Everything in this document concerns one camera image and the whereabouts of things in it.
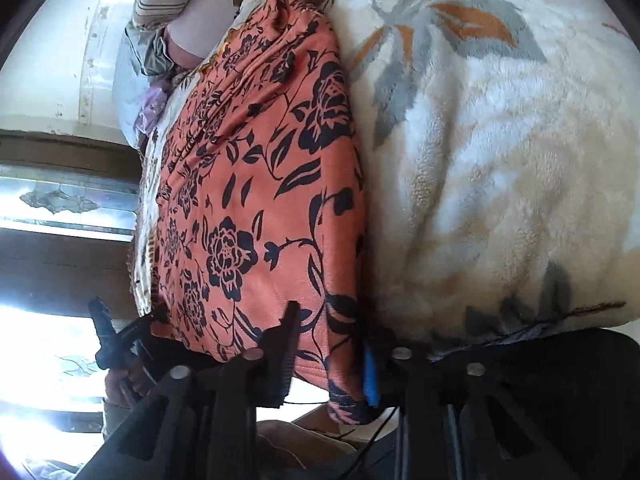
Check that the pink bolster cushion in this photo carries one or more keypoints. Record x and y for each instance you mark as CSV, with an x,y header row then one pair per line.
x,y
197,29

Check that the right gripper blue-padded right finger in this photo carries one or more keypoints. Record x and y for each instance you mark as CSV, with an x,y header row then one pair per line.
x,y
519,411

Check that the person's left hand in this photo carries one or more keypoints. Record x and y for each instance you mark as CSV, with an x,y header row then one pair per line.
x,y
124,387

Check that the cream leaf-pattern fleece blanket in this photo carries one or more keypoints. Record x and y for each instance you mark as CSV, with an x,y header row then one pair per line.
x,y
499,143

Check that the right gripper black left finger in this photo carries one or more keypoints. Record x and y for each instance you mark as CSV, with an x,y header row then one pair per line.
x,y
201,424

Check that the orange floral blouse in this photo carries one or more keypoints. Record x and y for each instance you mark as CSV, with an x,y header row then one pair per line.
x,y
261,203

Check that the grey-blue pillow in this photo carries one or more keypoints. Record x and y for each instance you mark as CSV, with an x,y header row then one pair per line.
x,y
142,58

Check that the small purple garment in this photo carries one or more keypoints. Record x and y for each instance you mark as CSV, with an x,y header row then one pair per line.
x,y
152,105

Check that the stained glass window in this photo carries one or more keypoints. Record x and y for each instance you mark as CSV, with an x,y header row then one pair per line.
x,y
48,201

